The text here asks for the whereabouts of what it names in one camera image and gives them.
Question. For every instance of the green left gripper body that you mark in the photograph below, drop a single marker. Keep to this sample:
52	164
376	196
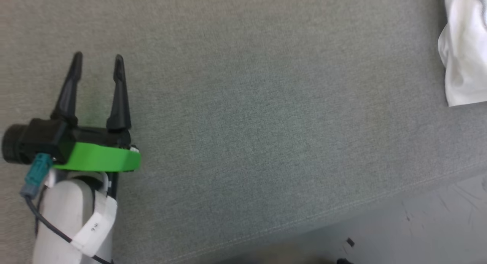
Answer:
99	157

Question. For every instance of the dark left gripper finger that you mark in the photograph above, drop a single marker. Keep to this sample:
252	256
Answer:
120	100
70	93

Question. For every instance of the white long-sleeve shirt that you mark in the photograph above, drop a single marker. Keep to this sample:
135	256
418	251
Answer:
464	66

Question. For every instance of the white label band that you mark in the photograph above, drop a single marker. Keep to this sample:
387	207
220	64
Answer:
95	226

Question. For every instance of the grey fabric sofa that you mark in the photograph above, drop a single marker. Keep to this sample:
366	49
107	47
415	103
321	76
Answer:
266	104

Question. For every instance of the small black floor scrap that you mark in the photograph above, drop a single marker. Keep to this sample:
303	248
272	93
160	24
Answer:
350	242

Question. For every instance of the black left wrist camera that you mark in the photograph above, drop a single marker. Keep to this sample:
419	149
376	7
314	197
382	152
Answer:
34	140

